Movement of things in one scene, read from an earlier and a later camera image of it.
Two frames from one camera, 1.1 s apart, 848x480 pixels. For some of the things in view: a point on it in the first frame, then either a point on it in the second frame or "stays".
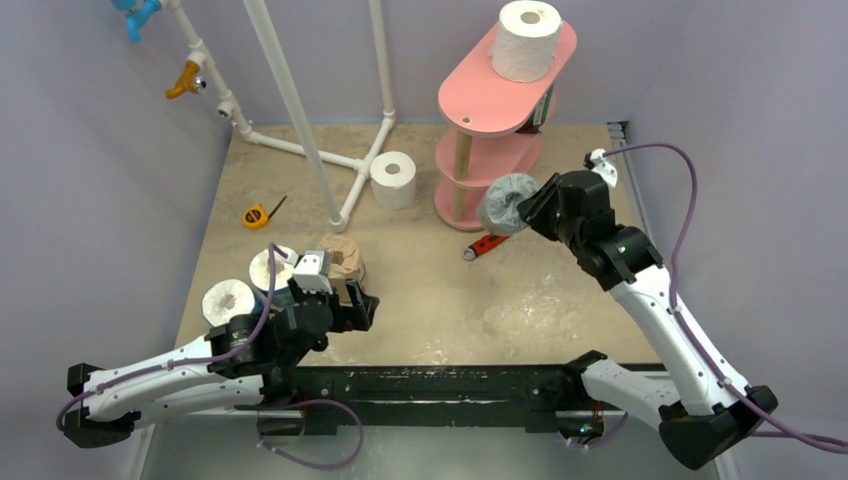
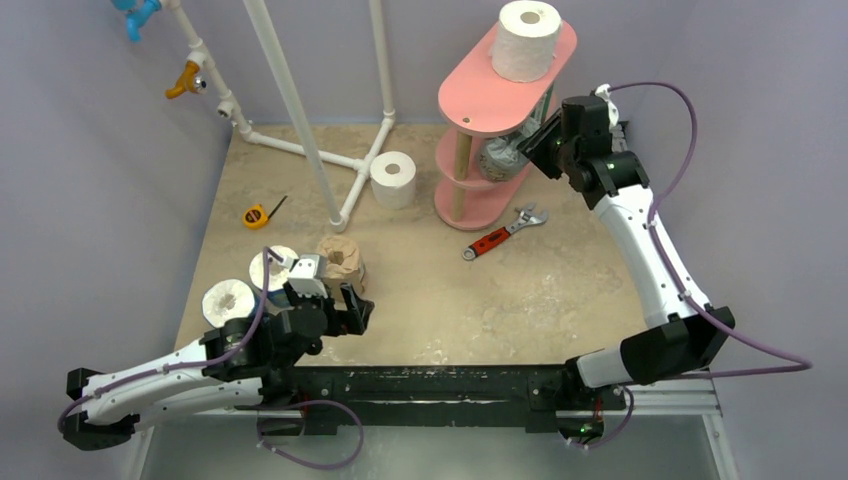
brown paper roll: x=344 y=259 stays
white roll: x=225 y=299 stays
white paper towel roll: x=525 y=43 stays
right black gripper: x=544 y=204 to x=542 y=142
